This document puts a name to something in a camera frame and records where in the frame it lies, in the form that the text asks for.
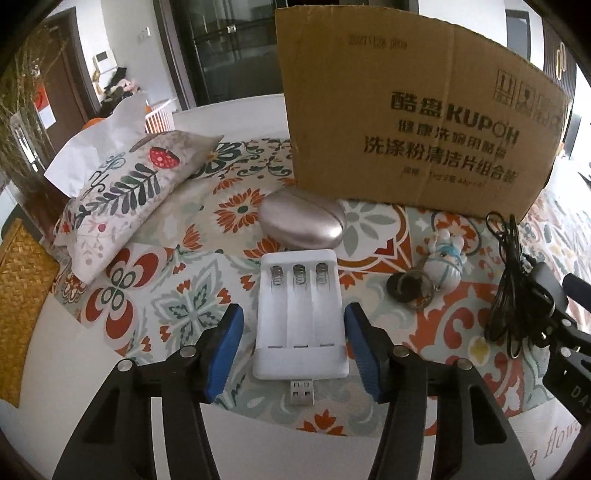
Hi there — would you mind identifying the dark hallway door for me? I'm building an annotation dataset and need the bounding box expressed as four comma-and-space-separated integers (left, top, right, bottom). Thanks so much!
505, 9, 532, 61

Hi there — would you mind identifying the slatted wall panel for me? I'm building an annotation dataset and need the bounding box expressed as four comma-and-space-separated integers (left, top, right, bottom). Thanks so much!
542, 25, 578, 93

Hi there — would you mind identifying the black cable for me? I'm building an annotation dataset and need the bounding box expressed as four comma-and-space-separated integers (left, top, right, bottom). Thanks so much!
485, 212, 536, 352

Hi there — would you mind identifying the cluttered shoe shelf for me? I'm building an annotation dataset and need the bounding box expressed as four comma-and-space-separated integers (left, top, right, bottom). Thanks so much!
95, 67, 139, 116

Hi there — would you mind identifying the white figurine keychain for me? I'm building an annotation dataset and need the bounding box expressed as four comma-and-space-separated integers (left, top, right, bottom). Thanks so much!
387, 231, 464, 309

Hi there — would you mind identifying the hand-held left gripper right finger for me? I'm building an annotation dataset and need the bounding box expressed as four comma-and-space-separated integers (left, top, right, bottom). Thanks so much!
344, 302, 532, 480

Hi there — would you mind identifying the brown wooden door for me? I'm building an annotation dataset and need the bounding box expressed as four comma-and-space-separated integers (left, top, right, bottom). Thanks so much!
28, 7, 100, 123

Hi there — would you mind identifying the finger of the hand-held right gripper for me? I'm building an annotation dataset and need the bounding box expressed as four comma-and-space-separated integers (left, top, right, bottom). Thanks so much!
562, 273, 591, 305
524, 262, 591, 367

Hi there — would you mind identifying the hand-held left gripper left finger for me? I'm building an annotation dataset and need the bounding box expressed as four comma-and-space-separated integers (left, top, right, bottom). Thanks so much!
51, 302, 245, 480

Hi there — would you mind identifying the floral tissue pouch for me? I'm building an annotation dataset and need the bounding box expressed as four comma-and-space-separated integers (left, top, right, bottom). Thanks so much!
44, 90, 225, 283

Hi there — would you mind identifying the woven straw placemat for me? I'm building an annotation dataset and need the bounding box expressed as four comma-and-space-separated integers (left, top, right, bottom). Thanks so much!
0, 217, 61, 409

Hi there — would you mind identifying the glass vase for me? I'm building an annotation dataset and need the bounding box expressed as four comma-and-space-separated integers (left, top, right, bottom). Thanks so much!
9, 111, 70, 217

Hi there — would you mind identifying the dark glass sliding door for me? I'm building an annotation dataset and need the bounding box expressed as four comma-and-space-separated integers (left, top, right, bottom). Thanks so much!
154, 0, 287, 109

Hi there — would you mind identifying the white fruit basket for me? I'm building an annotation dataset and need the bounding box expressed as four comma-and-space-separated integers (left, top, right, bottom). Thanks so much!
143, 99, 174, 134

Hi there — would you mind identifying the patterned table runner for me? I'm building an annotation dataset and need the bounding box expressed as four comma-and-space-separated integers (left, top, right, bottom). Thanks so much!
51, 136, 591, 432

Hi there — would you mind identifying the white battery charger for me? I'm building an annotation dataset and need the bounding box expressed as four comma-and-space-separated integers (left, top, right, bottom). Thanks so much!
252, 249, 349, 407

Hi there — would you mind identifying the red and white door poster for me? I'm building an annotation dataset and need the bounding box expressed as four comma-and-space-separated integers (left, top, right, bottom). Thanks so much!
34, 83, 58, 125

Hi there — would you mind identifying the silver oval case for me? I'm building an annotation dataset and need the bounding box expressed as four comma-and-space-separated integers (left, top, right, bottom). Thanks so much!
257, 191, 347, 250

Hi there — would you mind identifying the brown cardboard box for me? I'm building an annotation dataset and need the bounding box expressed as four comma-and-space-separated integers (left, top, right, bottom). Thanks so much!
274, 4, 575, 222

